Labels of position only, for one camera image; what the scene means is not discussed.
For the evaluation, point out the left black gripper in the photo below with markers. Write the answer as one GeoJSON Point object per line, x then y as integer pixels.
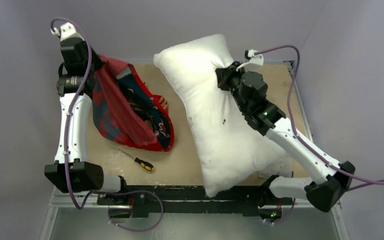
{"type": "Point", "coordinates": [97, 61]}

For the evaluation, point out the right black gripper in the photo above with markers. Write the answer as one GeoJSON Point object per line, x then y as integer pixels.
{"type": "Point", "coordinates": [223, 76]}

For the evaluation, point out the white pillow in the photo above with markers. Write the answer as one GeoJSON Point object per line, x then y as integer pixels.
{"type": "Point", "coordinates": [228, 149]}

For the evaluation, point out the red pillowcase with grey print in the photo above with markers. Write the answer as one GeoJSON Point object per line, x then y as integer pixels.
{"type": "Point", "coordinates": [126, 112]}

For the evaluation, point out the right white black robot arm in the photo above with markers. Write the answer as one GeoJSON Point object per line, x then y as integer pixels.
{"type": "Point", "coordinates": [328, 178]}

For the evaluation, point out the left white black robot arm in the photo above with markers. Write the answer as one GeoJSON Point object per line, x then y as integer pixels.
{"type": "Point", "coordinates": [71, 170]}

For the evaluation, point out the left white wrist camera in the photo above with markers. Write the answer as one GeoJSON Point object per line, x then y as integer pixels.
{"type": "Point", "coordinates": [66, 31]}

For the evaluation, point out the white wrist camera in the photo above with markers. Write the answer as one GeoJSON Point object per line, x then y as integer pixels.
{"type": "Point", "coordinates": [254, 60]}
{"type": "Point", "coordinates": [66, 31]}

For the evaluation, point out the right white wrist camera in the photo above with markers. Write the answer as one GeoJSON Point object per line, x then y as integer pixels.
{"type": "Point", "coordinates": [254, 60]}

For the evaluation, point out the yellow black handled screwdriver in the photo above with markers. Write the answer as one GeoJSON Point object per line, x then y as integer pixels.
{"type": "Point", "coordinates": [144, 164]}

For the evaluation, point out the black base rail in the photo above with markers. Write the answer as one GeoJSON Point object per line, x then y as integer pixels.
{"type": "Point", "coordinates": [247, 200]}

